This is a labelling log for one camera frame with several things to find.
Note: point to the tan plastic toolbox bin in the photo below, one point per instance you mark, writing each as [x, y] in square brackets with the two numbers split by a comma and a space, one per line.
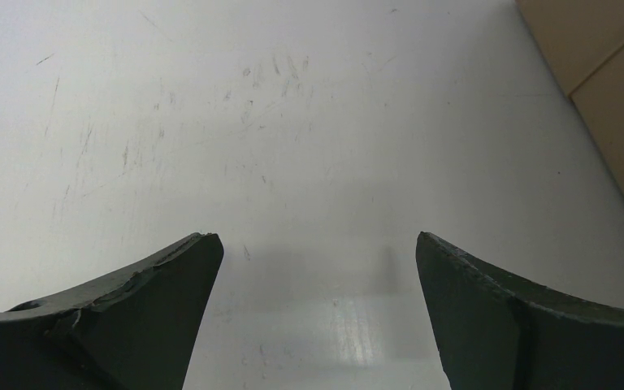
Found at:
[583, 45]

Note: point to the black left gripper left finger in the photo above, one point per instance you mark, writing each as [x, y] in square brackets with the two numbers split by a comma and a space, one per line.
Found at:
[134, 328]

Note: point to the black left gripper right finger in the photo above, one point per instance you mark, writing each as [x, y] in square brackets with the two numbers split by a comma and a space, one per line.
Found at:
[497, 330]

